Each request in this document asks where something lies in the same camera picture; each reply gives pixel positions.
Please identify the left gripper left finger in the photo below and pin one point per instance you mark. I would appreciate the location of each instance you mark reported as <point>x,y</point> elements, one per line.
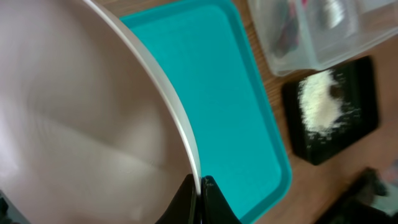
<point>182,208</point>

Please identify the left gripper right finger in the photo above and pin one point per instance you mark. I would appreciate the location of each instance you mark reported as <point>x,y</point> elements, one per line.
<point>214,207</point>

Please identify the large white plate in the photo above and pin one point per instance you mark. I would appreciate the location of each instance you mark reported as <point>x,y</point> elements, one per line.
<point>92,130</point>

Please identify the red snack wrapper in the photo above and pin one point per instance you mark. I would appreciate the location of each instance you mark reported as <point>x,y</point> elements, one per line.
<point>287,38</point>

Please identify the white tissue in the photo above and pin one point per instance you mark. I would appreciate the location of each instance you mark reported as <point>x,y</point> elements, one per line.
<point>333,13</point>

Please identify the rice pile with food scrap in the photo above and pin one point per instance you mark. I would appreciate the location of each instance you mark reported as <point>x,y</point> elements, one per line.
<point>322,113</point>

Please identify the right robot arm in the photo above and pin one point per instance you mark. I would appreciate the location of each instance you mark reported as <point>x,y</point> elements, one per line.
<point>354,206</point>

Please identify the teal serving tray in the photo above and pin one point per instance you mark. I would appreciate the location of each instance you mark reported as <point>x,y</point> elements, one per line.
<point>203,49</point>

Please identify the clear plastic bin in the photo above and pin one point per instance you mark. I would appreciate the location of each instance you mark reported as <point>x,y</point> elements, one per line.
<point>366,24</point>

